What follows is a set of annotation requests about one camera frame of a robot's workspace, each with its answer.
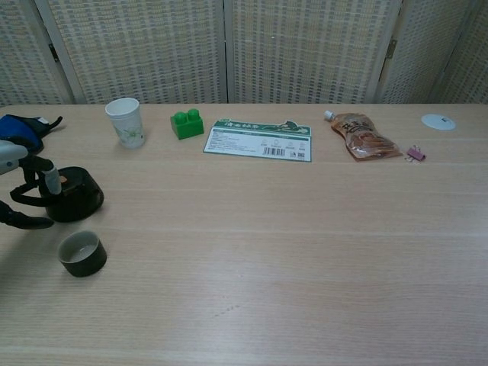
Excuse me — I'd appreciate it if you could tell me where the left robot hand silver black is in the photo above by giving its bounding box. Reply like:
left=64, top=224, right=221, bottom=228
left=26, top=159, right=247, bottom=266
left=0, top=139, right=63, bottom=230

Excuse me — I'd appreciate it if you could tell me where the black teapot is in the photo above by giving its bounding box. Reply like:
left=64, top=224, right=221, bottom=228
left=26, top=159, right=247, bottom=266
left=9, top=166, right=104, bottom=223

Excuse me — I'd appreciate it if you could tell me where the small grey tea cup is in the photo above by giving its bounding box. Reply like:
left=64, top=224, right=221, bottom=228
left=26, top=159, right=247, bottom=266
left=57, top=230, right=108, bottom=278

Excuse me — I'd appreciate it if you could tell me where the green white tea card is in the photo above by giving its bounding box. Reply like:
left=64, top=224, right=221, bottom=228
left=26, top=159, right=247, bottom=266
left=202, top=119, right=315, bottom=164

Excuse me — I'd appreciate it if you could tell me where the blue black cloth pouch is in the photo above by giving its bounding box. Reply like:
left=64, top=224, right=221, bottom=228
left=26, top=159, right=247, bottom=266
left=0, top=114, right=63, bottom=154

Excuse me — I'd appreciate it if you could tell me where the woven folding screen panel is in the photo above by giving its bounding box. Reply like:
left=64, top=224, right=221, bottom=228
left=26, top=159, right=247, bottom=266
left=440, top=0, right=488, bottom=104
left=0, top=0, right=75, bottom=108
left=223, top=0, right=400, bottom=104
left=379, top=0, right=472, bottom=104
left=34, top=0, right=226, bottom=106

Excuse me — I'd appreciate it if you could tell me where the white paper cup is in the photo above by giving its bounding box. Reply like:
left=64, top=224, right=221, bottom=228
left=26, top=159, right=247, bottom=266
left=104, top=97, right=146, bottom=149

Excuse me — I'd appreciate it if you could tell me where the green building block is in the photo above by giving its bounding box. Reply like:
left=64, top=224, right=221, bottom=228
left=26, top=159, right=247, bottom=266
left=169, top=108, right=204, bottom=141

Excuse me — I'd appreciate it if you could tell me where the brown spouted food pouch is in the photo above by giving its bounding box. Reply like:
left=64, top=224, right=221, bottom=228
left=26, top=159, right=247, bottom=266
left=323, top=110, right=404, bottom=162

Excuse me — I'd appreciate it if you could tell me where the pink binder clip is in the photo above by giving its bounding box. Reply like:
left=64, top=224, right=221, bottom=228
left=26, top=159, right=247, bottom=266
left=404, top=145, right=428, bottom=162

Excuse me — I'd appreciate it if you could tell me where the white round grommet cover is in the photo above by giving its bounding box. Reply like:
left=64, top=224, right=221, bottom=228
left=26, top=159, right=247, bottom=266
left=421, top=113, right=458, bottom=131

